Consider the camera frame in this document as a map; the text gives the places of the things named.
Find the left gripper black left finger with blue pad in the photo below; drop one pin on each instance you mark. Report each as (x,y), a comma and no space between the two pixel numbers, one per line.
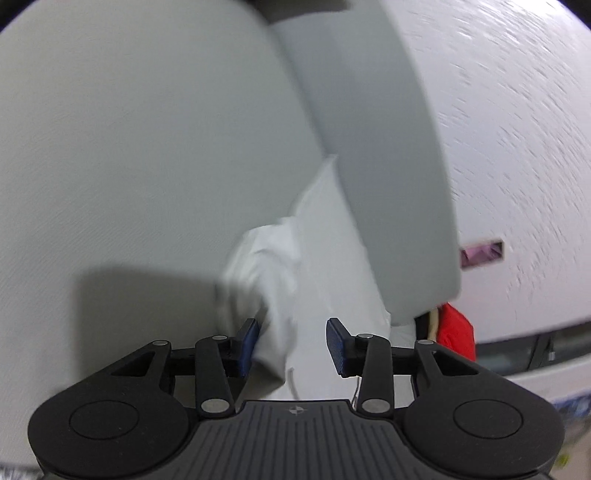
(220,365)

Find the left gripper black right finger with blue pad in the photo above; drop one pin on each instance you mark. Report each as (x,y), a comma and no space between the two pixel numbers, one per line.
(374,360)

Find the white t-shirt with script logo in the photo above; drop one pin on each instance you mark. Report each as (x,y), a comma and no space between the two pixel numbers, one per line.
(294,275)

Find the red garment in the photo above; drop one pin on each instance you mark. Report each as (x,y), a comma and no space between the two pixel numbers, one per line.
(456,333)

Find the grey sofa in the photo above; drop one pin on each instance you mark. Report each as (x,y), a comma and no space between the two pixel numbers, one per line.
(141,139)

